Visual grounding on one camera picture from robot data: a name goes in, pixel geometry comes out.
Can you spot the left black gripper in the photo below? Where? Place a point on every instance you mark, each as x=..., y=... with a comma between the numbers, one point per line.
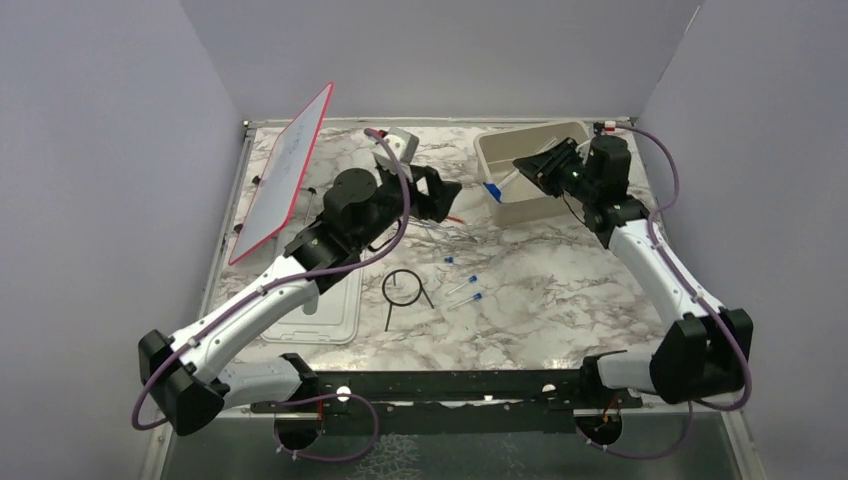
x=437, y=205

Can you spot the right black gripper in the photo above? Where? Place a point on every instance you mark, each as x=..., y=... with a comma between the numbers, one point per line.
x=542, y=168

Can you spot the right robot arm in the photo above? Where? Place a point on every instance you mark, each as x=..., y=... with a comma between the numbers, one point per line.
x=705, y=349

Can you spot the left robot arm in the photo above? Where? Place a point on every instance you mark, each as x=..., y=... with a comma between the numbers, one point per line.
x=189, y=373

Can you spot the beige plastic bin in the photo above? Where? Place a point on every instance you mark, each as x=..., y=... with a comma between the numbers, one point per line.
x=530, y=185

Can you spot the white bin lid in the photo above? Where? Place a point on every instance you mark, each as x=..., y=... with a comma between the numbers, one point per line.
x=335, y=321

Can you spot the red framed whiteboard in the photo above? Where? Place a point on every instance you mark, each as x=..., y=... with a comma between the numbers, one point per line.
x=275, y=196

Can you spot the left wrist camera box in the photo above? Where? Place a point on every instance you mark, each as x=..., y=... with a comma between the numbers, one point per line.
x=402, y=143

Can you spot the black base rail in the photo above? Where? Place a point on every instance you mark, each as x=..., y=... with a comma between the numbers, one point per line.
x=447, y=402

